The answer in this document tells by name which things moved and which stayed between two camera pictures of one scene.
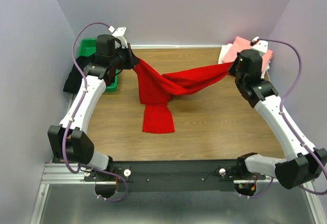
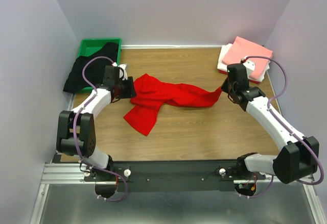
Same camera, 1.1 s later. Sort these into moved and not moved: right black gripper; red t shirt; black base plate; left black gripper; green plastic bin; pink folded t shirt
Moved: right black gripper; red t shirt; left black gripper
Not moved: black base plate; pink folded t shirt; green plastic bin
